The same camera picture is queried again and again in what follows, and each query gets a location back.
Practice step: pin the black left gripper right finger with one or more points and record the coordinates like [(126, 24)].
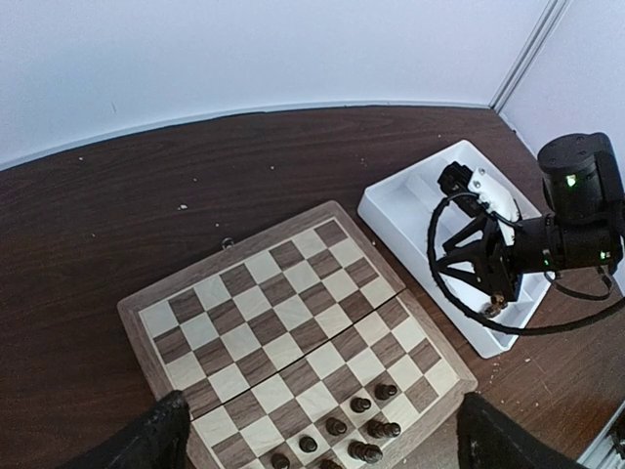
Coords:
[(488, 438)]

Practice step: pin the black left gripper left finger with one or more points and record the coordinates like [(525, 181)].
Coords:
[(156, 439)]

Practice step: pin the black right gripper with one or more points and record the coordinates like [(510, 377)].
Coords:
[(585, 228)]

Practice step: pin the dark chess pawn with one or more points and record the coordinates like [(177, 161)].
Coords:
[(360, 405), (335, 427), (499, 300), (385, 392)]

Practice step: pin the dark chess rook small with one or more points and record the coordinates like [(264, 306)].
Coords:
[(280, 461)]

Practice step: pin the dark chess piece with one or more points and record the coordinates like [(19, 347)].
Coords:
[(308, 444)]

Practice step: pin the dark chess piece crossing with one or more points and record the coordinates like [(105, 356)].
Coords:
[(491, 311)]

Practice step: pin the wooden chess board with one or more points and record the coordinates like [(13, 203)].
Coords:
[(276, 334)]

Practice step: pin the white plastic divided tray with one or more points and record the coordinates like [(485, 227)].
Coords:
[(399, 208)]

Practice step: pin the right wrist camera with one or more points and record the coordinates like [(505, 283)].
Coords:
[(485, 194)]

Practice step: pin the right aluminium frame post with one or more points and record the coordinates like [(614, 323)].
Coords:
[(536, 40)]

